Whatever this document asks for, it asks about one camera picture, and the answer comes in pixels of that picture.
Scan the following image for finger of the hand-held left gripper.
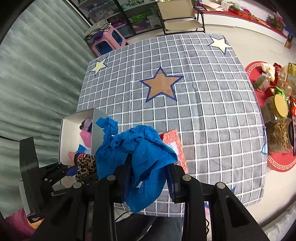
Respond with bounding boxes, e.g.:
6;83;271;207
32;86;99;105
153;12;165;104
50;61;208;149
50;183;79;197
42;162;78;183

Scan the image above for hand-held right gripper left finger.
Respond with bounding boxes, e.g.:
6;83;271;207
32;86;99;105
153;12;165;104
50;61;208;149
30;155;134;241

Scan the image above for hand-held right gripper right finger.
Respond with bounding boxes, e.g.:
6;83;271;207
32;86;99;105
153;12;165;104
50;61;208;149
165;163;270;241

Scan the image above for pink sponge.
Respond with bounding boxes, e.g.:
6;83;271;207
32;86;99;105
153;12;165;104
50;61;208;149
80;131;92;147
68;151;80;163

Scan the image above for leopard print scrunchie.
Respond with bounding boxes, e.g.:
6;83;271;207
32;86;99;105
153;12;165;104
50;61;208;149
75;154;97;182

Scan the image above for red patterned cardboard box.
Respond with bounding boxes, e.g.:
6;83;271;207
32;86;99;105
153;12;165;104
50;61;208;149
159;129;189;174

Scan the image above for white storage box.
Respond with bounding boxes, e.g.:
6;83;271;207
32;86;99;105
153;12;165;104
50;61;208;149
59;108;110;186

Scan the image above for person's left forearm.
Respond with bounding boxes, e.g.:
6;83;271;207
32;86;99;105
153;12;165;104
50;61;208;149
5;207;35;237

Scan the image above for person's dark trousers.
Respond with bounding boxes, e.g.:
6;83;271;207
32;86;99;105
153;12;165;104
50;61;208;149
114;214;184;241

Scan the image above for grey checked star tablecloth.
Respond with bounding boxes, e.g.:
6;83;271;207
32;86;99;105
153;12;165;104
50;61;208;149
76;32;269;217

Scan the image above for red round mat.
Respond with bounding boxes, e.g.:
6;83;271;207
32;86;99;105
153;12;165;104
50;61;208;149
245;61;278;107
267;151;296;172

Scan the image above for clear jar of peanuts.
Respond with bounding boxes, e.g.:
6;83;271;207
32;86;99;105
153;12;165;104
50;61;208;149
265;118;294;153

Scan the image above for black package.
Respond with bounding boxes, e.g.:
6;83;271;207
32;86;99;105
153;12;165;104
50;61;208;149
288;120;296;156

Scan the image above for clear jar yellow lid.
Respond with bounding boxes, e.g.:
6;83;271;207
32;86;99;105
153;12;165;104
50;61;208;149
264;94;289;123

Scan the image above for small clear jar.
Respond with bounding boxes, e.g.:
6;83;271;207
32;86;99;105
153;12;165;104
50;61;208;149
253;73;271;92

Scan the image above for pink plastic stool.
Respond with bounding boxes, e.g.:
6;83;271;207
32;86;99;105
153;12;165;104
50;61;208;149
89;24;127;57

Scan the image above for green snack packet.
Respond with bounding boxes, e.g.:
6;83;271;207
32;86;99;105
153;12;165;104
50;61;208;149
274;86;287;98

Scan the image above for folded grey clothes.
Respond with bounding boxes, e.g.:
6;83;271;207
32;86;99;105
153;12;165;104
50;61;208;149
84;19;111;40

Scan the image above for fruit in foam net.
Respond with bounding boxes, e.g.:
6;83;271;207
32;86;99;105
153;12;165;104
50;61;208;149
261;64;275;81

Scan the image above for yellow snack package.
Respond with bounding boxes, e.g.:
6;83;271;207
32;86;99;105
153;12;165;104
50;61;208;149
285;62;296;93

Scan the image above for storage shelf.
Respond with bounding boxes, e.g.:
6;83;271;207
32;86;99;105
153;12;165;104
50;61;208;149
67;0;162;39

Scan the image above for beige folding chair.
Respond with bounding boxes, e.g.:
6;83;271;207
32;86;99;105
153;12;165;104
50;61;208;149
157;0;206;36

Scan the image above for pile of papers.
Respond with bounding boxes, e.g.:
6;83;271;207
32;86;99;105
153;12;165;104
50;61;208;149
201;0;228;11

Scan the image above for potted plant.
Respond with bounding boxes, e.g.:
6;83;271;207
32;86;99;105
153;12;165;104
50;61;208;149
267;14;286;30

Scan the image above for black cable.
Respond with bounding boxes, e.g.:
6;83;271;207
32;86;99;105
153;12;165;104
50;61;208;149
203;215;212;241

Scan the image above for red wall ledge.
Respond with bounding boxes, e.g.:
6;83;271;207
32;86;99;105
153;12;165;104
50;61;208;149
194;0;294;44

